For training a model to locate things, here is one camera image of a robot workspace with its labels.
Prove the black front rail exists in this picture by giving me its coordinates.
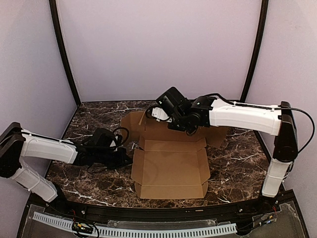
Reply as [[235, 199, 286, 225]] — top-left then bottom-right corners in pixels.
[[29, 188, 295, 225]]

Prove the right black frame post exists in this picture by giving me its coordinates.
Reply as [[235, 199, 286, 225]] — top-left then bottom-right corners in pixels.
[[240, 0, 269, 103]]

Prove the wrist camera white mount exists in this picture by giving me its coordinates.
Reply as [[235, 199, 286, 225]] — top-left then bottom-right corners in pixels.
[[145, 105, 172, 122], [110, 127, 130, 151]]

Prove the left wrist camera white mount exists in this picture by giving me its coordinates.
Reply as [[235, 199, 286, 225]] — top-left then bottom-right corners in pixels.
[[110, 127, 130, 151]]

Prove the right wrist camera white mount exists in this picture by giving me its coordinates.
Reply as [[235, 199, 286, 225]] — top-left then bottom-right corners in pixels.
[[145, 105, 172, 122]]

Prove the black frame post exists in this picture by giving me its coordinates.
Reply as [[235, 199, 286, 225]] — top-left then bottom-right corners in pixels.
[[240, 0, 269, 103], [49, 0, 81, 107]]

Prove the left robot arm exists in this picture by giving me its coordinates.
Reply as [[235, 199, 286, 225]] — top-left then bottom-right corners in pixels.
[[0, 122, 133, 203]]

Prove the small electronics board left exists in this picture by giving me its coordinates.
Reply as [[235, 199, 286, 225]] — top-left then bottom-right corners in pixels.
[[71, 222, 93, 234]]

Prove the small electronics board right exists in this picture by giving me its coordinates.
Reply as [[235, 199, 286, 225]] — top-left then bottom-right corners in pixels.
[[259, 215, 277, 226]]

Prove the left black frame post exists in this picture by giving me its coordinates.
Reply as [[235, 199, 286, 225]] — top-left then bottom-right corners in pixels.
[[49, 0, 81, 107]]

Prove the small electronics board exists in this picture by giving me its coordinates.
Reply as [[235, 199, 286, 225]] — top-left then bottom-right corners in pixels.
[[259, 215, 277, 226], [71, 222, 93, 234]]

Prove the brown cardboard box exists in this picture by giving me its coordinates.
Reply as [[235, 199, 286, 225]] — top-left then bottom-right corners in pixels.
[[121, 111, 228, 199]]

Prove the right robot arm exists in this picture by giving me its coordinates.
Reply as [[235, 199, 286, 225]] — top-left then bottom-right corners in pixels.
[[150, 87, 306, 198]]

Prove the white slotted cable duct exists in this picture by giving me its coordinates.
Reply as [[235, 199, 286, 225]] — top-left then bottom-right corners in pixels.
[[32, 212, 237, 238]]

